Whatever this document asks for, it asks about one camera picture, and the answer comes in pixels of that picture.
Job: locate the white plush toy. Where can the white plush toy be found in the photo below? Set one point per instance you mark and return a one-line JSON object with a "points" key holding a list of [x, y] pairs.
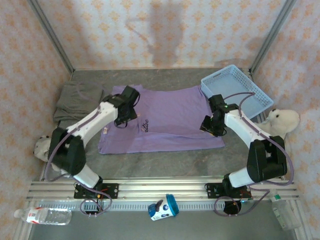
{"points": [[282, 120]]}

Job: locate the paper cup with blue lid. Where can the paper cup with blue lid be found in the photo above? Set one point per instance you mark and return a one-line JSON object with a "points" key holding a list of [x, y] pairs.
{"points": [[163, 207]]}

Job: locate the grey plush toy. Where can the grey plush toy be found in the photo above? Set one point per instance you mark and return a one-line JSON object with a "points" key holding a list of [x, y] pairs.
{"points": [[41, 150]]}

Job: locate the grey garment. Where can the grey garment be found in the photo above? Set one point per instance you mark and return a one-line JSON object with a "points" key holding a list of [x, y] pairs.
{"points": [[75, 105]]}

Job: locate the purple t-shirt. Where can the purple t-shirt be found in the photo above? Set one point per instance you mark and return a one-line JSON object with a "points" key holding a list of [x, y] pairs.
{"points": [[170, 117]]}

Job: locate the clear water bottle red label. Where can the clear water bottle red label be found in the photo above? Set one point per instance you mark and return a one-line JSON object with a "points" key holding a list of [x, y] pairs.
{"points": [[45, 216]]}

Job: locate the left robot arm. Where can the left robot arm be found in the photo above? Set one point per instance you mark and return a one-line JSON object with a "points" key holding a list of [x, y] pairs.
{"points": [[95, 120]]}

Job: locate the clear bottle green label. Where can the clear bottle green label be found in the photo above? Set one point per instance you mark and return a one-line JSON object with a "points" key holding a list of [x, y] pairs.
{"points": [[285, 215]]}

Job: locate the aluminium rail frame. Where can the aluminium rail frame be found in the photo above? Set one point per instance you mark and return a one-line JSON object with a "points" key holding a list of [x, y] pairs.
{"points": [[155, 186]]}

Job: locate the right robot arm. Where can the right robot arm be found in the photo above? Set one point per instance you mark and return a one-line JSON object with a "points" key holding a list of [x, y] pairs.
{"points": [[242, 125]]}

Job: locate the aluminium frame post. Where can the aluminium frame post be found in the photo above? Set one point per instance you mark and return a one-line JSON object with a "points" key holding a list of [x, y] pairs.
{"points": [[52, 40], [272, 35]]}

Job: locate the light blue plastic basket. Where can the light blue plastic basket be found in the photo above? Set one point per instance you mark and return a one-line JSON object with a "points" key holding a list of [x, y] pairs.
{"points": [[237, 90]]}

